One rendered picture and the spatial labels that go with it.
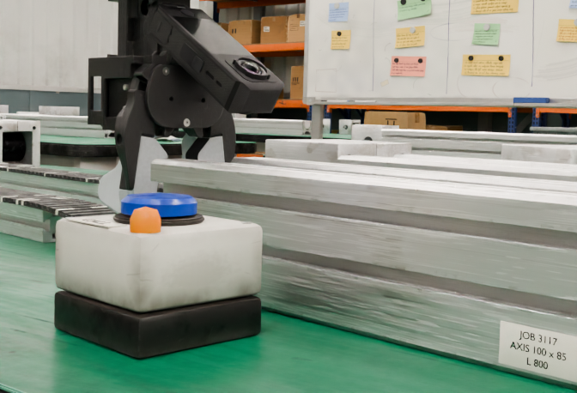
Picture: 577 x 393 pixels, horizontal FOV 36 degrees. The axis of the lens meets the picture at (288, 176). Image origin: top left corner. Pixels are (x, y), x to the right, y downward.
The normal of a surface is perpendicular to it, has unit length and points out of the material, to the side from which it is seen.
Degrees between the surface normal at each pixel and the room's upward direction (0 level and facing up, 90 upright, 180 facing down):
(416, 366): 0
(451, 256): 90
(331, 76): 90
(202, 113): 90
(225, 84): 91
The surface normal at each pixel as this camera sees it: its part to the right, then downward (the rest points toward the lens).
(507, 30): -0.62, 0.04
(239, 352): 0.03, -1.00
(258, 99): 0.60, 0.59
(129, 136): 0.70, 0.07
